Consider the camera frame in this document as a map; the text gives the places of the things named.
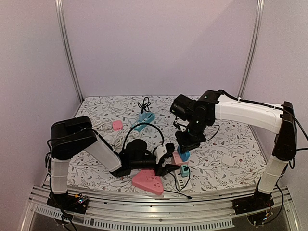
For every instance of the aluminium front rail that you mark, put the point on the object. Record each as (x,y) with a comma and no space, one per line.
(206,211)

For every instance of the teal power strip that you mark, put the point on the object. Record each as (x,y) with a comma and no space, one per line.
(140,125)

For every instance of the floral table mat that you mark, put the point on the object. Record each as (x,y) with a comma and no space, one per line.
(208,173)

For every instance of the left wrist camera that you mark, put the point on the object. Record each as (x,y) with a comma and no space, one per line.
(162,152)

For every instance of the pink flat plug adapter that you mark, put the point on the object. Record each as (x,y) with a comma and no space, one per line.
(117,125)

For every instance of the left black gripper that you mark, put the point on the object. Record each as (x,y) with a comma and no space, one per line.
(165,171)

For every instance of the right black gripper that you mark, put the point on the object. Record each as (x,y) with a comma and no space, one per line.
(186,142)

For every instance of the aluminium frame post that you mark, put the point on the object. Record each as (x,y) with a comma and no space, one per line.
(253,47)
(69,57)

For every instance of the blue plug adapter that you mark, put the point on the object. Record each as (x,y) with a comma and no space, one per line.
(184,155)

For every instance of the white power strip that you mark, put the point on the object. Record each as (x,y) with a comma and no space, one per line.
(182,184)

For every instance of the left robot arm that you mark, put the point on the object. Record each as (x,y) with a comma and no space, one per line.
(75,136)

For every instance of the right aluminium frame post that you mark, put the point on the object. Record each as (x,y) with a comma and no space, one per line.
(253,47)

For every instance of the pink cube socket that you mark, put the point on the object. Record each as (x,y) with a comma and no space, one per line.
(176,159)

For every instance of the left aluminium frame post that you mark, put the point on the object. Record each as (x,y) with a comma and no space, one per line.
(69,57)

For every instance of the light blue charger plug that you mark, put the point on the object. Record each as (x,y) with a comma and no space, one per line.
(142,116)

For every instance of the pink power strip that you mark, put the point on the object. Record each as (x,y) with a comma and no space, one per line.
(148,181)

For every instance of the white square adapter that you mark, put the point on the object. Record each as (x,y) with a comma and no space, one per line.
(228,160)

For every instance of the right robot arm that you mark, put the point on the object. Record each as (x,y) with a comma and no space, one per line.
(278,119)

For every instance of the teal small adapter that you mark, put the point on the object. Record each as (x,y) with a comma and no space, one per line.
(184,171)

